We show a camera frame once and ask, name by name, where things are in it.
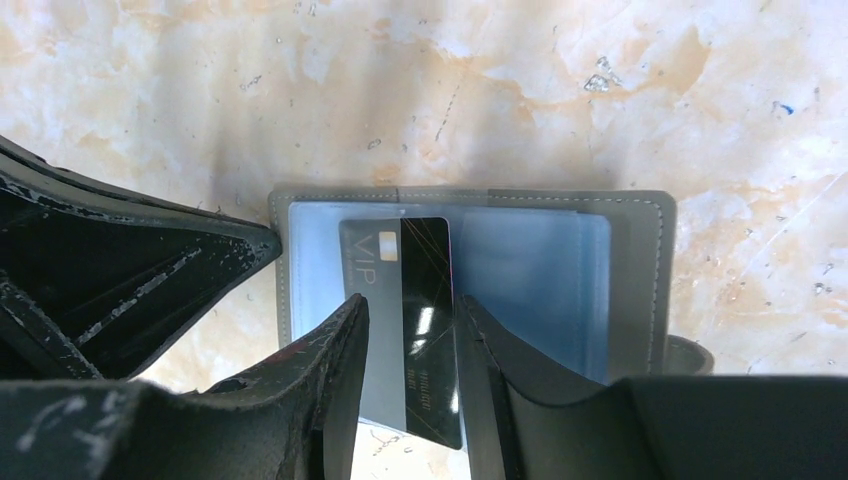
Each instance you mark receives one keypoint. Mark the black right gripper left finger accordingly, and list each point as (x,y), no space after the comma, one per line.
(293,415)

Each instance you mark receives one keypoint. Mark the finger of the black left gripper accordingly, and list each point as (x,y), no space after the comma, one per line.
(97,282)

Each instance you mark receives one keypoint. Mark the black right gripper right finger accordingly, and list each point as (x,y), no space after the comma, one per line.
(528,417)

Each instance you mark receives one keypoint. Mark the black VIP card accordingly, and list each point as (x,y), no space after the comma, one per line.
(402,267)

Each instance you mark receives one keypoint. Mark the grey card holder wallet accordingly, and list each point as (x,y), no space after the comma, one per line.
(582,276)

